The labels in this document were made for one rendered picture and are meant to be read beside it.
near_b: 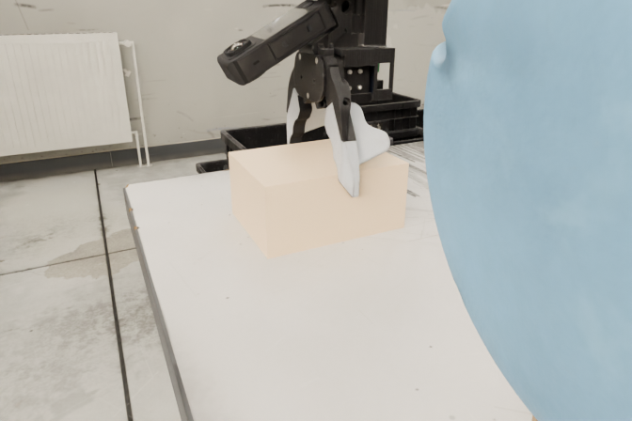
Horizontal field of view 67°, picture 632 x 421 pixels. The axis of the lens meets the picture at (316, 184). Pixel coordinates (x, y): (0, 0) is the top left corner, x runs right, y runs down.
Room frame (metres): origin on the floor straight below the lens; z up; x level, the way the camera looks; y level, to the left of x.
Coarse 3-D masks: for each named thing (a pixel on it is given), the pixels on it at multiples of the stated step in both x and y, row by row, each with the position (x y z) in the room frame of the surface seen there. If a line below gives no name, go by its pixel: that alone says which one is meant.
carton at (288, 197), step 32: (256, 160) 0.48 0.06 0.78; (288, 160) 0.48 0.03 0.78; (320, 160) 0.48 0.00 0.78; (384, 160) 0.48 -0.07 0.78; (256, 192) 0.43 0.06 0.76; (288, 192) 0.41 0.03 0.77; (320, 192) 0.43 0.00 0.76; (384, 192) 0.46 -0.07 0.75; (256, 224) 0.43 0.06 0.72; (288, 224) 0.41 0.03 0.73; (320, 224) 0.43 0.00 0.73; (352, 224) 0.44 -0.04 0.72; (384, 224) 0.46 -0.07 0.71
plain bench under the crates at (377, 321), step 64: (128, 192) 0.58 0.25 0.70; (192, 192) 0.58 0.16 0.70; (192, 256) 0.41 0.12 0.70; (256, 256) 0.41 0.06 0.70; (320, 256) 0.41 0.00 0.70; (384, 256) 0.41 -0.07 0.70; (192, 320) 0.31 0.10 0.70; (256, 320) 0.31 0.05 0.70; (320, 320) 0.31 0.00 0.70; (384, 320) 0.31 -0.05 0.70; (448, 320) 0.31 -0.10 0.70; (192, 384) 0.24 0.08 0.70; (256, 384) 0.24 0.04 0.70; (320, 384) 0.24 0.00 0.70; (384, 384) 0.24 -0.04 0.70; (448, 384) 0.24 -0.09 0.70
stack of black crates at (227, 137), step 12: (228, 132) 1.31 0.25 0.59; (240, 132) 1.33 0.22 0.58; (252, 132) 1.35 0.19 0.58; (264, 132) 1.36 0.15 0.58; (276, 132) 1.38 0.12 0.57; (312, 132) 1.43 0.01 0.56; (324, 132) 1.45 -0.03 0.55; (228, 144) 1.24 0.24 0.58; (240, 144) 1.17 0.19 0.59; (252, 144) 1.34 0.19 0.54; (264, 144) 1.36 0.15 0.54; (276, 144) 1.38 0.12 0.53; (228, 156) 1.26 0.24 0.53; (228, 168) 1.28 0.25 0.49
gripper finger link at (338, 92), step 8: (328, 72) 0.46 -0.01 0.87; (336, 72) 0.45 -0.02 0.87; (328, 80) 0.45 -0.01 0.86; (336, 80) 0.45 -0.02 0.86; (344, 80) 0.46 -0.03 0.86; (328, 88) 0.45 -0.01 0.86; (336, 88) 0.44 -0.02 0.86; (344, 88) 0.44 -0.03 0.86; (328, 96) 0.45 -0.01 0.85; (336, 96) 0.44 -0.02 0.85; (344, 96) 0.44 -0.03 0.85; (328, 104) 0.46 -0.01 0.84; (336, 104) 0.44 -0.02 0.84; (344, 104) 0.45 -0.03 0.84; (336, 112) 0.44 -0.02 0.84; (344, 112) 0.43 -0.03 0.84; (344, 120) 0.43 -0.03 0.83; (344, 128) 0.43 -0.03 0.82; (352, 128) 0.44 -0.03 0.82; (344, 136) 0.43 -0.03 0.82; (352, 136) 0.43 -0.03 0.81
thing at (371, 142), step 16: (352, 112) 0.46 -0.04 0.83; (336, 128) 0.44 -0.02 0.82; (368, 128) 0.46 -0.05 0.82; (336, 144) 0.44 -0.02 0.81; (352, 144) 0.43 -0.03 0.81; (368, 144) 0.45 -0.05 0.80; (384, 144) 0.45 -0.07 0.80; (336, 160) 0.44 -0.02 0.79; (352, 160) 0.43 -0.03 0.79; (368, 160) 0.44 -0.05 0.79; (352, 176) 0.42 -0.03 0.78; (352, 192) 0.42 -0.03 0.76
